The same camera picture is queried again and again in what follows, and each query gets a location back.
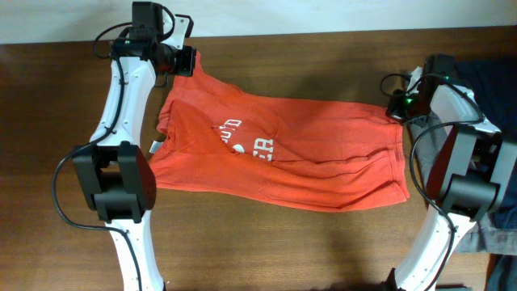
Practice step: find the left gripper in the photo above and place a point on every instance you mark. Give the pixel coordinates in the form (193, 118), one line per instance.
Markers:
(184, 67)

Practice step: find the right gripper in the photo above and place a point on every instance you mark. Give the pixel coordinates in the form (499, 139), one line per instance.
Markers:
(394, 109)

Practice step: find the red printed t-shirt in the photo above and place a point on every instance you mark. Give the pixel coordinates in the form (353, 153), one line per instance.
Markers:
(317, 155)

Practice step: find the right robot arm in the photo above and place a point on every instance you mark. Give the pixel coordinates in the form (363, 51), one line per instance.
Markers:
(462, 161)

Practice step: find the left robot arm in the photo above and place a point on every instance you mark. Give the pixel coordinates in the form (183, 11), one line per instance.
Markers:
(114, 175)

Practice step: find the grey garment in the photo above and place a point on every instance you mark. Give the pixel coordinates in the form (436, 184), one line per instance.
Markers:
(496, 232)

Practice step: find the blue-grey garment at corner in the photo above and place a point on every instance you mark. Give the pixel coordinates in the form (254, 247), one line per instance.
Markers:
(503, 274)

